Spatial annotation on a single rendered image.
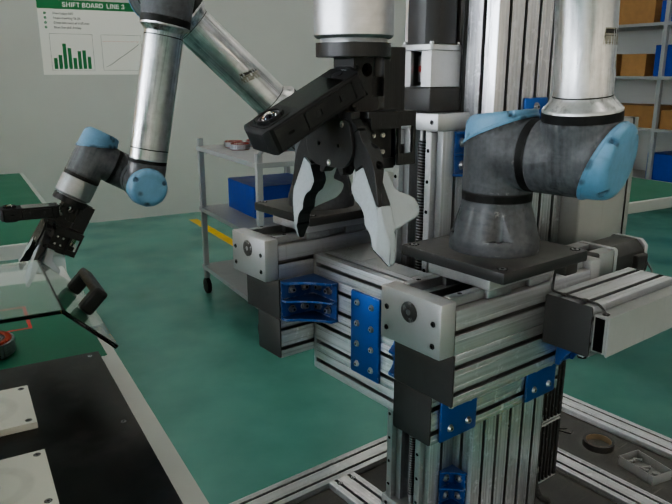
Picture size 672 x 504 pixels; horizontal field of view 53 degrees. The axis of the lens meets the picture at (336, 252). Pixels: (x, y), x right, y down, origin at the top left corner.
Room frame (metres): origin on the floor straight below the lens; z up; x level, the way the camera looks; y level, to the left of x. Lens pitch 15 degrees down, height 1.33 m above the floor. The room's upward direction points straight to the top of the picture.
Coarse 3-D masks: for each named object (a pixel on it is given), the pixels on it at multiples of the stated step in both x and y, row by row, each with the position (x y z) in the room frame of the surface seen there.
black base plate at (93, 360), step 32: (96, 352) 1.27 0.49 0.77; (0, 384) 1.12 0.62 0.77; (32, 384) 1.12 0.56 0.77; (64, 384) 1.12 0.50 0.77; (96, 384) 1.12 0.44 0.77; (64, 416) 1.00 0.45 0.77; (96, 416) 1.00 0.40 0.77; (128, 416) 1.00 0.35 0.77; (0, 448) 0.91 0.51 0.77; (32, 448) 0.91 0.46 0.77; (64, 448) 0.91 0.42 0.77; (96, 448) 0.91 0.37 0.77; (128, 448) 0.91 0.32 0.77; (64, 480) 0.82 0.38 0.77; (96, 480) 0.82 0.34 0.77; (128, 480) 0.82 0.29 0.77; (160, 480) 0.82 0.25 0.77
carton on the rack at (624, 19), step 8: (624, 0) 7.14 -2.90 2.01; (632, 0) 7.06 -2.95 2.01; (640, 0) 6.98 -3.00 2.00; (648, 0) 6.91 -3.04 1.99; (656, 0) 6.84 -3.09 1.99; (624, 8) 7.13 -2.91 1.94; (632, 8) 7.05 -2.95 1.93; (640, 8) 6.97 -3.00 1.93; (648, 8) 6.90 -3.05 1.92; (656, 8) 6.85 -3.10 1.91; (624, 16) 7.12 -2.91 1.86; (632, 16) 7.04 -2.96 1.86; (640, 16) 6.96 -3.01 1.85; (648, 16) 6.89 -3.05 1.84; (656, 16) 6.85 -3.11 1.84; (624, 24) 7.11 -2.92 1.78
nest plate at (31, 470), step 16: (0, 464) 0.84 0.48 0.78; (16, 464) 0.84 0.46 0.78; (32, 464) 0.84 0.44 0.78; (48, 464) 0.85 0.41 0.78; (0, 480) 0.81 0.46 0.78; (16, 480) 0.81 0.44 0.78; (32, 480) 0.81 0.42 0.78; (48, 480) 0.81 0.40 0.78; (0, 496) 0.77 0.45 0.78; (16, 496) 0.77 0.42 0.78; (32, 496) 0.77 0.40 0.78; (48, 496) 0.77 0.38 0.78
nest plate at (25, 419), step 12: (0, 396) 1.05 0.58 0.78; (12, 396) 1.05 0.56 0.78; (24, 396) 1.05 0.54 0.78; (0, 408) 1.01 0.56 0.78; (12, 408) 1.01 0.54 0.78; (24, 408) 1.01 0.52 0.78; (0, 420) 0.97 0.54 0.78; (12, 420) 0.97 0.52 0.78; (24, 420) 0.97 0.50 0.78; (36, 420) 0.97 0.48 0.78; (0, 432) 0.94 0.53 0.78; (12, 432) 0.95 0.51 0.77
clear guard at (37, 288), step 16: (0, 272) 0.86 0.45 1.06; (16, 272) 0.86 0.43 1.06; (32, 272) 0.86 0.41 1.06; (48, 272) 0.88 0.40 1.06; (0, 288) 0.79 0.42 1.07; (16, 288) 0.79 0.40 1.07; (32, 288) 0.79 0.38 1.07; (48, 288) 0.79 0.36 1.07; (64, 288) 0.85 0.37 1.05; (0, 304) 0.73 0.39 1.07; (16, 304) 0.73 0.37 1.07; (32, 304) 0.73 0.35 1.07; (48, 304) 0.73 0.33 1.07; (64, 304) 0.75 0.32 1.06; (0, 320) 0.68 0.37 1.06; (16, 320) 0.69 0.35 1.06; (80, 320) 0.73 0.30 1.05; (96, 320) 0.80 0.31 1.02; (112, 336) 0.77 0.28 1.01
